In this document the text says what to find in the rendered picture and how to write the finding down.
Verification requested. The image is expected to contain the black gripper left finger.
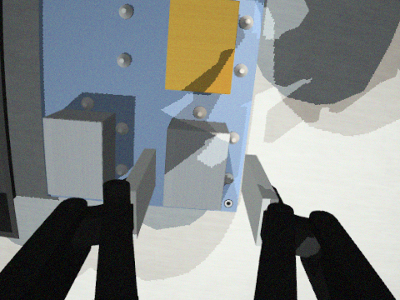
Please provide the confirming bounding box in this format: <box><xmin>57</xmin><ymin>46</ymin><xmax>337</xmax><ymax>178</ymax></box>
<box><xmin>0</xmin><ymin>148</ymin><xmax>156</xmax><ymax>300</ymax></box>

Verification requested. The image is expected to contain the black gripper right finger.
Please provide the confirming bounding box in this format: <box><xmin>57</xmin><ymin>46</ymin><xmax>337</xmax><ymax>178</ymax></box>
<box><xmin>241</xmin><ymin>154</ymin><xmax>396</xmax><ymax>300</ymax></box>

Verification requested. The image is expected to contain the grey rectangular block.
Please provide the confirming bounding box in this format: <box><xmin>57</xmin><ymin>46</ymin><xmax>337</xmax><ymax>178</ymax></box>
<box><xmin>42</xmin><ymin>109</ymin><xmax>116</xmax><ymax>200</ymax></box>
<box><xmin>163</xmin><ymin>118</ymin><xmax>230</xmax><ymax>210</ymax></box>

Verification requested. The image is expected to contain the brass rectangular block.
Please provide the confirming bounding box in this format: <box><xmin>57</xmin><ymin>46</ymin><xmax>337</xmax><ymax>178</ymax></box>
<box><xmin>165</xmin><ymin>0</ymin><xmax>240</xmax><ymax>95</ymax></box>

